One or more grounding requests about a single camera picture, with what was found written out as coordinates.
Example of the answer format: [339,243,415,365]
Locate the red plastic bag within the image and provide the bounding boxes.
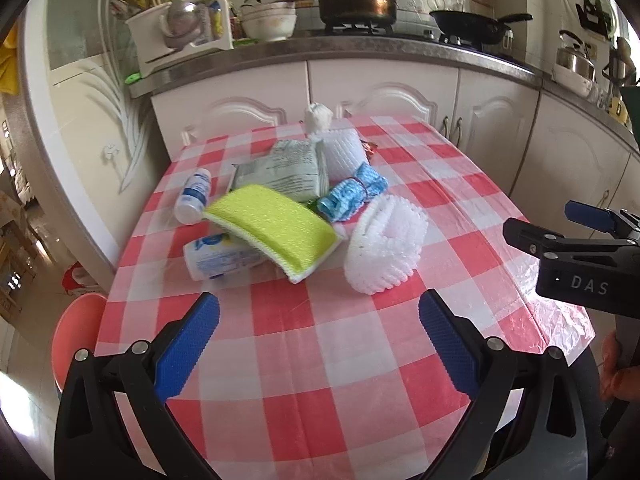
[61,261,101,297]

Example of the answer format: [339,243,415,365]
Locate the white foam fruit net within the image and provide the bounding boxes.
[344,194,428,296]

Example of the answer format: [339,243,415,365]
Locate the small white yogurt bottle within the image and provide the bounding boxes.
[174,168,212,226]

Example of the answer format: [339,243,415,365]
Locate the white utensil drying rack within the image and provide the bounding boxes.
[127,0,233,78]

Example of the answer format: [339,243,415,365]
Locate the grey stone countertop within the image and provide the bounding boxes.
[128,36,639,153]

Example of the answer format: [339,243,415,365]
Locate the stacked white bowls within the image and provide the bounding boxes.
[240,0,297,42]

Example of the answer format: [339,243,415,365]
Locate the white foam net sleeve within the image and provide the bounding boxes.
[318,128,368,182]

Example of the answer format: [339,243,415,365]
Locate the blue white wrapper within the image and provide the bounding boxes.
[316,162,388,223]

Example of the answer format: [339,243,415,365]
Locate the person's right hand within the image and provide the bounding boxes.
[600,332,640,402]

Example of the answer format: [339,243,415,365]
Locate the small green round lid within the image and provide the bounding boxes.
[125,73,142,84]

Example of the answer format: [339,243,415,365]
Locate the gas stove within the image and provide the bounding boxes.
[293,24,513,58]

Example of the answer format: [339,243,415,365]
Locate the white blue-labelled bottle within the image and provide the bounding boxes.
[183,233,267,281]

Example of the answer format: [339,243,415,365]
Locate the orange plastic trash bin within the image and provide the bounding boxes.
[51,292,106,391]

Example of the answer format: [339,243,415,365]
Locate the frosted glass sliding door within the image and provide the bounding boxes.
[6,0,168,288]

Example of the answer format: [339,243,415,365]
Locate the black frying pan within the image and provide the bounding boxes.
[430,10,534,44]

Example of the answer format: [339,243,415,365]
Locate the steel kettle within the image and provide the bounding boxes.
[555,29,596,81]

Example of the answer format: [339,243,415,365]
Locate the white tissue bundle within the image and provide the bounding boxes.
[304,102,334,134]

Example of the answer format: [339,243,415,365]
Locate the white kitchen cabinets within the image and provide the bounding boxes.
[151,58,639,236]

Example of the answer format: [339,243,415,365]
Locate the grey green foil packet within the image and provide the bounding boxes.
[228,139,330,204]

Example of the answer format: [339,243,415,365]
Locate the yellow hanging cloth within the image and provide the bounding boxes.
[0,23,20,96]

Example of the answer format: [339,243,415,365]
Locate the steel ladle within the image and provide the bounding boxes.
[160,0,200,37]

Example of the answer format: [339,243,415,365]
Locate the red snack wrapper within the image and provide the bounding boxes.
[361,140,378,162]

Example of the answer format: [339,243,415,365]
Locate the red white checkered tablecloth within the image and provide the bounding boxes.
[96,117,594,479]

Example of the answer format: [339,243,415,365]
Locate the yellow green sponge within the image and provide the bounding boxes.
[203,184,343,284]

